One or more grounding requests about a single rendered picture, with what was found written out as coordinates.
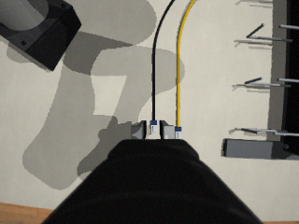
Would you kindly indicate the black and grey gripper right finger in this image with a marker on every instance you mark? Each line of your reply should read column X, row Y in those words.
column 167, row 131

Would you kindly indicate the white network cable plug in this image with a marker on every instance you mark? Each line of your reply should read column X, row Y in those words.
column 178, row 132

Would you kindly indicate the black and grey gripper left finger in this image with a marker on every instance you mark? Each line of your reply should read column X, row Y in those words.
column 139, row 131

